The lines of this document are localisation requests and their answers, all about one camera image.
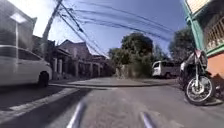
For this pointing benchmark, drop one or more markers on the leaning utility pole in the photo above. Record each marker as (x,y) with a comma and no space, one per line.
(50,26)

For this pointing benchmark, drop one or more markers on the motorcycle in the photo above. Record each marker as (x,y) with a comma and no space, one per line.
(197,80)

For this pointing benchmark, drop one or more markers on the large green tree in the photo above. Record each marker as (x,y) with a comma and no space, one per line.
(133,53)

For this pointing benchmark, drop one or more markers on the dark green tree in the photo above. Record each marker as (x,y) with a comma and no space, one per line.
(181,43)

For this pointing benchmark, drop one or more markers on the robot's own part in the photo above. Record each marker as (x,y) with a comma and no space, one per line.
(76,116)
(147,120)

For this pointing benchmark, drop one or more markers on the grey building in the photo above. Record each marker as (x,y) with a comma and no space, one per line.
(13,30)

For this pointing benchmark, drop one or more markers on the house with fence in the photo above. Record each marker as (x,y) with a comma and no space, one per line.
(75,58)

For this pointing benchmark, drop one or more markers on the grey asphalt road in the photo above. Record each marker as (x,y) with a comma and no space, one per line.
(113,103)

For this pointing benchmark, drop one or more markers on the white car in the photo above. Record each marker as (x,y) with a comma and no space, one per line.
(20,66)

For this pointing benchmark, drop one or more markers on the green and orange building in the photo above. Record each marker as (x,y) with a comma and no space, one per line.
(210,36)

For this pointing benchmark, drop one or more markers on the white van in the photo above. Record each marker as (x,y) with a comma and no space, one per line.
(163,68)

